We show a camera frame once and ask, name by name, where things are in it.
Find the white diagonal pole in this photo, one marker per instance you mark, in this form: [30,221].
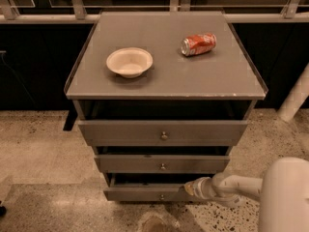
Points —
[296,97]

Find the metal window railing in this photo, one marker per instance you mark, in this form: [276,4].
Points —
[235,11]

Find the crushed orange soda can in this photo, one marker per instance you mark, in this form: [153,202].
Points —
[198,44]

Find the grey drawer cabinet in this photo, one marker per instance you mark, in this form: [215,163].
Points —
[222,84]

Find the grey top drawer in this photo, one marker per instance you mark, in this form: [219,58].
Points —
[162,132]

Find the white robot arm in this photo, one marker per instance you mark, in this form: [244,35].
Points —
[283,194]

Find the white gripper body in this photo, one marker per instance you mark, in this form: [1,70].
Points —
[200,188]

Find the grey middle drawer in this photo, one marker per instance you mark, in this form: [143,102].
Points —
[160,164]

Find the grey drawer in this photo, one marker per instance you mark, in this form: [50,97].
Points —
[162,132]
[138,187]
[160,164]

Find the grey bottom drawer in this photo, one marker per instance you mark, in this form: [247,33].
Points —
[138,187]

